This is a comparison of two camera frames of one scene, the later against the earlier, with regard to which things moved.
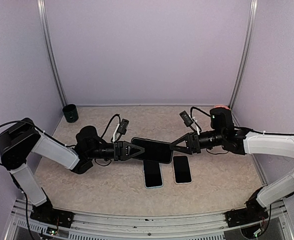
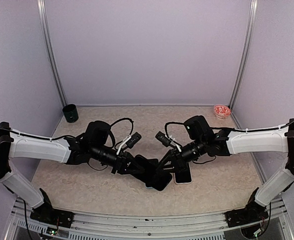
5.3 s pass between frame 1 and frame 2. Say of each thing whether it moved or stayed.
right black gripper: moved
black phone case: moved
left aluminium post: stayed
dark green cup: stayed
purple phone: stayed
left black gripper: moved
